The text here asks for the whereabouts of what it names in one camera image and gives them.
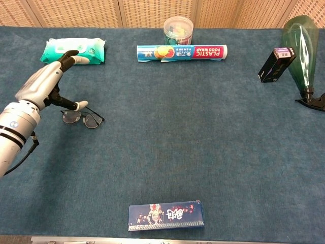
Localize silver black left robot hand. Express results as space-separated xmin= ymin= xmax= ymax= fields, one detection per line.
xmin=15 ymin=50 xmax=90 ymax=112

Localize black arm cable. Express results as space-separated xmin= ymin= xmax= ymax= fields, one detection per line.
xmin=4 ymin=131 xmax=40 ymax=176

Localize wicker folding screen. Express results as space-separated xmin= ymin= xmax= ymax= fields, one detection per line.
xmin=0 ymin=0 xmax=325 ymax=29

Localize black and purple small box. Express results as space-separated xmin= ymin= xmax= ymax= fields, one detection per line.
xmin=257 ymin=46 xmax=297 ymax=83

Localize metal table edge rail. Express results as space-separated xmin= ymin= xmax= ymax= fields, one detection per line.
xmin=30 ymin=236 xmax=293 ymax=244

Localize green wet wipes pack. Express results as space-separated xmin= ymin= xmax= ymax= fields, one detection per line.
xmin=39 ymin=38 xmax=107 ymax=66

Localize dark blue patterned box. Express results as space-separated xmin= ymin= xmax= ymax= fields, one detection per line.
xmin=127 ymin=200 xmax=205 ymax=232

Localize clear jar of colourful clips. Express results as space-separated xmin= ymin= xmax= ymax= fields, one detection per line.
xmin=163 ymin=16 xmax=194 ymax=46

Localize blue felt table cover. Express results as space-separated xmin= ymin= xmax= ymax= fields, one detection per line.
xmin=0 ymin=26 xmax=325 ymax=244

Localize plastic food wrap box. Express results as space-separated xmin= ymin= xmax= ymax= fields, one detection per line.
xmin=136 ymin=44 xmax=229 ymax=63

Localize thin black metal eyeglasses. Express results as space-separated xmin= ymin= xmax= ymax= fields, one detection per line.
xmin=60 ymin=106 xmax=105 ymax=129

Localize green spray bottle black trigger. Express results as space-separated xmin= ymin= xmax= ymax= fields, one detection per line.
xmin=281 ymin=15 xmax=325 ymax=112

